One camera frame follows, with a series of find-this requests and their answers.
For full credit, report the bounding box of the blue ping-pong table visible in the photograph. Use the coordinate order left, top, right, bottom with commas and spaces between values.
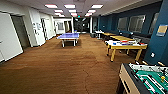
56, 32, 81, 48

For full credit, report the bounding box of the light wooden game table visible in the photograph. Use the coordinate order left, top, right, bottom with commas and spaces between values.
104, 38, 149, 63
94, 30, 135, 43

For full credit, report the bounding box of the red bowl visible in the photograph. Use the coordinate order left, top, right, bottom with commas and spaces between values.
120, 39, 130, 45

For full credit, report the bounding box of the rectangular ceiling light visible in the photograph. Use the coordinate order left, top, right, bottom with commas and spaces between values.
44, 3, 59, 9
90, 3, 104, 10
63, 3, 77, 9

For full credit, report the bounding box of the dark framed window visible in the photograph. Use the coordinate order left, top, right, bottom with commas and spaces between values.
129, 14, 147, 34
116, 16, 130, 33

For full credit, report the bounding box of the green field foosball table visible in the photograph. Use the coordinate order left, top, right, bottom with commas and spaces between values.
116, 61, 168, 94

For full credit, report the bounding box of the white hallway door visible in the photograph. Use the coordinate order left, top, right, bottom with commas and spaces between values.
0, 12, 25, 63

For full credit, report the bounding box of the white wall outlet plate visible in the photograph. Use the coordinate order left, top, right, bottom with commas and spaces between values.
150, 51, 156, 59

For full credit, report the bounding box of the yellow wall sign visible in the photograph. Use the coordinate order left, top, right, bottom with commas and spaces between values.
156, 24, 168, 37

